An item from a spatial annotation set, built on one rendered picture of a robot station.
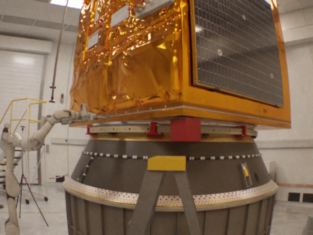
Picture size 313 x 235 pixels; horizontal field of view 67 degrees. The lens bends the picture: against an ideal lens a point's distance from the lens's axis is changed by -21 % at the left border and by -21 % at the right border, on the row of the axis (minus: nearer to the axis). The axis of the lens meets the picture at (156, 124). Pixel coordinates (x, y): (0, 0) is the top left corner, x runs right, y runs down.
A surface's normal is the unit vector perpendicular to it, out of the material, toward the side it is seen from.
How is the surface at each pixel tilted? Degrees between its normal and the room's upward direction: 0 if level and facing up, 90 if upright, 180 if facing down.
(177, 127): 90
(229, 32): 90
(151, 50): 90
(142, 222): 87
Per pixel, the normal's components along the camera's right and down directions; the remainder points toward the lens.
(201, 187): 0.14, -0.53
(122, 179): -0.35, -0.53
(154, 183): -0.10, -0.13
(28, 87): 0.62, -0.04
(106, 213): -0.50, -0.07
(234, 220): 0.38, -0.06
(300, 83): -0.78, -0.06
